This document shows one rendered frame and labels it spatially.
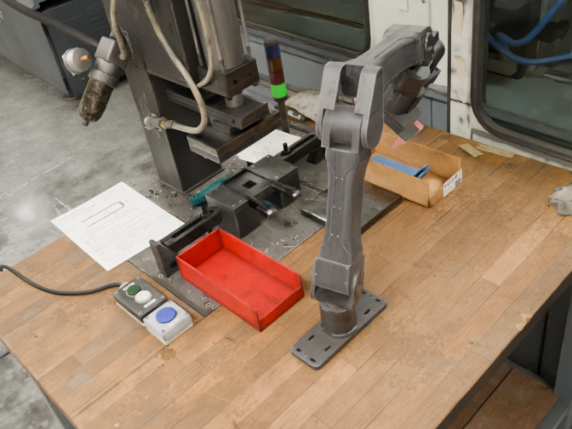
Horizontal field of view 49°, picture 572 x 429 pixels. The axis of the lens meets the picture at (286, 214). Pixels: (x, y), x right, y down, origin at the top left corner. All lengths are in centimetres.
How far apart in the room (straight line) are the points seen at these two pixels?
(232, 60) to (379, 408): 70
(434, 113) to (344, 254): 83
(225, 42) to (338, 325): 57
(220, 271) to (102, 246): 32
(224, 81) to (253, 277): 40
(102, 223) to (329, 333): 69
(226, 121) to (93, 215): 49
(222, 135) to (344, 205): 39
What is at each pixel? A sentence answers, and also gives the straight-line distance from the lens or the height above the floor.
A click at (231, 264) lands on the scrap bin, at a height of 90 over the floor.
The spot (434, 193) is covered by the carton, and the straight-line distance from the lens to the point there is 142.
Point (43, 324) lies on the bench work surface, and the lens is 138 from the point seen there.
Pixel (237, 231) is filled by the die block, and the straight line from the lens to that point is 139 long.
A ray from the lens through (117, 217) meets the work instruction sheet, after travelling 160.
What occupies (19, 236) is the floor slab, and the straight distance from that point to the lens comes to 341.
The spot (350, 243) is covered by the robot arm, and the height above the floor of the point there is 109.
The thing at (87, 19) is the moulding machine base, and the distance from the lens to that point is 446.
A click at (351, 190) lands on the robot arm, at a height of 118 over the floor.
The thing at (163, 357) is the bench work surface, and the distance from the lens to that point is 121.
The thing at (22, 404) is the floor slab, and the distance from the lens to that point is 257.
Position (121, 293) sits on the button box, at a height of 93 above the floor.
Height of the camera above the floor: 177
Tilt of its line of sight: 37 degrees down
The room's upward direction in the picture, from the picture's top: 11 degrees counter-clockwise
